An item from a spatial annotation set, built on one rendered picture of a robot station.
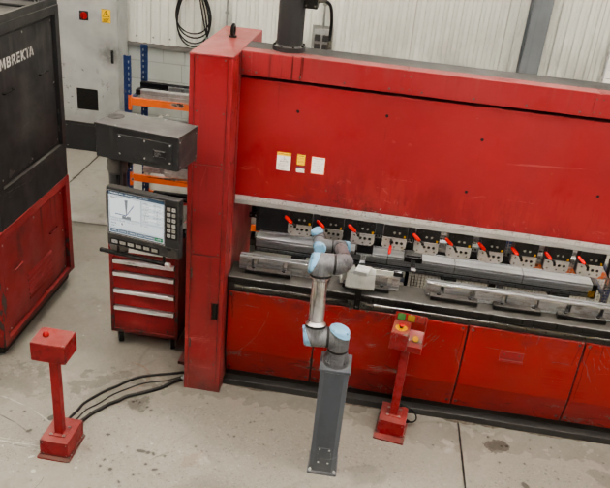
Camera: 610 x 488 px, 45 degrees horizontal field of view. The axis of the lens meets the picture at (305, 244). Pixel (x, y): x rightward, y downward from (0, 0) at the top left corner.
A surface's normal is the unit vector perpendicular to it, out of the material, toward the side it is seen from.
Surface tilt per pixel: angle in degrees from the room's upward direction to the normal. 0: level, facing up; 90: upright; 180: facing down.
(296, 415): 0
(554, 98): 90
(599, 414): 103
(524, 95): 90
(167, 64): 90
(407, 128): 90
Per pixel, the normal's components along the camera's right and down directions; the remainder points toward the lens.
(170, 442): 0.09, -0.89
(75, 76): -0.11, 0.44
